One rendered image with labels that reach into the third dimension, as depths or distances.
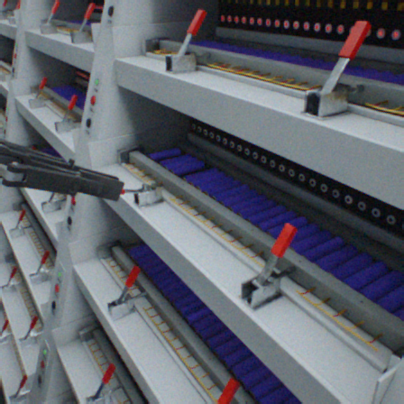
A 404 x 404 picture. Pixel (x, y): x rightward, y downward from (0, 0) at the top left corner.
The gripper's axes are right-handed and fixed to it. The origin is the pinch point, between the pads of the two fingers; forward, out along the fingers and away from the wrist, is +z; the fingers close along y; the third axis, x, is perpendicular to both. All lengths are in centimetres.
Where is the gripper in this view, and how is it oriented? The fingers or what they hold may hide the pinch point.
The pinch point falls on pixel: (96, 183)
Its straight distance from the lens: 60.0
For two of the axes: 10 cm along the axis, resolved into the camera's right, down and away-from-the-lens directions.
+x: 4.0, -9.0, -1.7
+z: 7.3, 2.0, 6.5
